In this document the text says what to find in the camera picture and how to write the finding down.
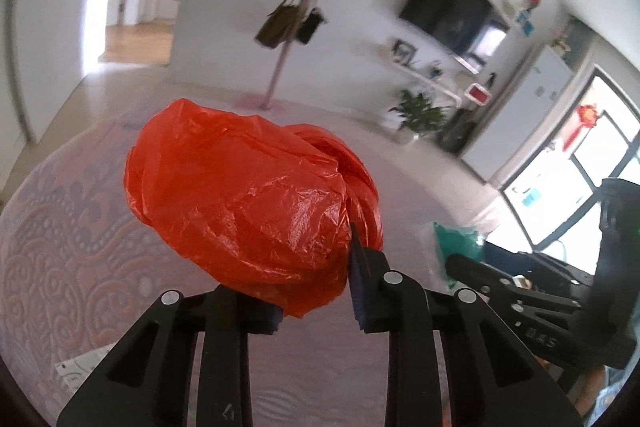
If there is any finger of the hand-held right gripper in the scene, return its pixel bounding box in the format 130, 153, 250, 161
482, 241, 596, 286
444, 253, 583, 313

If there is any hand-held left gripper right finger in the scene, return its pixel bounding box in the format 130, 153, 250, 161
349, 222, 583, 427

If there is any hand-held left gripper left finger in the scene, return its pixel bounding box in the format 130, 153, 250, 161
56, 284, 281, 427

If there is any green plastic bag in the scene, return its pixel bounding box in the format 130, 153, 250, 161
432, 222, 486, 293

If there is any red plastic bag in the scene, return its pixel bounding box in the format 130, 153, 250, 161
125, 98, 385, 319

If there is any patterned white paper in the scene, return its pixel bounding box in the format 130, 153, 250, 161
55, 347, 113, 388

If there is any person's right forearm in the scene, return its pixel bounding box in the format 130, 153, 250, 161
572, 364, 631, 425

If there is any small dark shoulder bag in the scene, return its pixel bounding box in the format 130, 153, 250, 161
297, 7, 326, 45

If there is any dark framed sliding glass door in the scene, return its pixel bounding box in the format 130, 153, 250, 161
500, 64, 640, 258

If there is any black acoustic guitar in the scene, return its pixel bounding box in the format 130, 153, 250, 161
440, 72, 498, 155

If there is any white standing air conditioner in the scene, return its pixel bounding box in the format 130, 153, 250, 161
460, 44, 576, 182

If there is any red knot ornament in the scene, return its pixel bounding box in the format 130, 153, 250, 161
562, 103, 601, 152

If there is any green potted plant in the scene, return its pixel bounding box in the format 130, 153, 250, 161
389, 89, 451, 145

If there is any red white rounded box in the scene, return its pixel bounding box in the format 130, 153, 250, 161
464, 83, 492, 106

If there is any grey blue curtain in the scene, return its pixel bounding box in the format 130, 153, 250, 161
565, 17, 601, 72

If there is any pink coat rack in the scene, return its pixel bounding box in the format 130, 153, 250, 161
260, 0, 368, 110

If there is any brown handbag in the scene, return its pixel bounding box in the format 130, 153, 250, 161
254, 0, 321, 49

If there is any low white wall shelf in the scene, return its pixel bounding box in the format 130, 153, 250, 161
375, 44, 463, 105

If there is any black butterfly picture frame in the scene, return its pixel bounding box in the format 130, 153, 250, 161
390, 38, 418, 65

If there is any black wall television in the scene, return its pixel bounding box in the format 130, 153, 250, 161
398, 0, 511, 68

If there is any white door with handle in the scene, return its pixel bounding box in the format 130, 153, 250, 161
0, 0, 101, 148

